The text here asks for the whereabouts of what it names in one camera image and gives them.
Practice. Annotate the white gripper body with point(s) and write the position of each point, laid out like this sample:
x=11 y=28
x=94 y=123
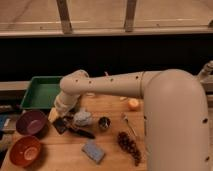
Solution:
x=65 y=102

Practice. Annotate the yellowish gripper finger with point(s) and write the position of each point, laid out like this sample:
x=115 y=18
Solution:
x=53 y=115

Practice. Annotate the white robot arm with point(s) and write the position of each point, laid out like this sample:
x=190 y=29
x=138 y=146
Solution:
x=175 y=109

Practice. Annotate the purple bowl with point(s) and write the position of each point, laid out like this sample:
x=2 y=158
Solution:
x=31 y=122

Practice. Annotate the red bowl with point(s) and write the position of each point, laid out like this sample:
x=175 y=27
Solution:
x=25 y=151

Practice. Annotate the green plastic tray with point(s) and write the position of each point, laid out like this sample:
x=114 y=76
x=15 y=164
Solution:
x=41 y=92

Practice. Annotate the crumpled white cloth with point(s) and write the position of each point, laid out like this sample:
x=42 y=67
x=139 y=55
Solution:
x=82 y=118

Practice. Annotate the black marker pen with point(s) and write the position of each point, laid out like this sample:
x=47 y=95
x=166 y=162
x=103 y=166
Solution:
x=82 y=133

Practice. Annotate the small metal cup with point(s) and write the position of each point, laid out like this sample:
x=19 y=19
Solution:
x=104 y=123

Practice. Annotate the blue sponge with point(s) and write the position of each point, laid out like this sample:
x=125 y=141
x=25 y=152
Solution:
x=93 y=151

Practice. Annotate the metal fork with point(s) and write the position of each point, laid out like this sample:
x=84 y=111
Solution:
x=125 y=118

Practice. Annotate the orange fruit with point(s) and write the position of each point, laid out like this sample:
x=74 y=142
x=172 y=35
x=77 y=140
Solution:
x=133 y=104

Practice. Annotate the bunch of dark grapes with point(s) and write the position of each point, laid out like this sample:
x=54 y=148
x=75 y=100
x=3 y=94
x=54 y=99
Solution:
x=128 y=145

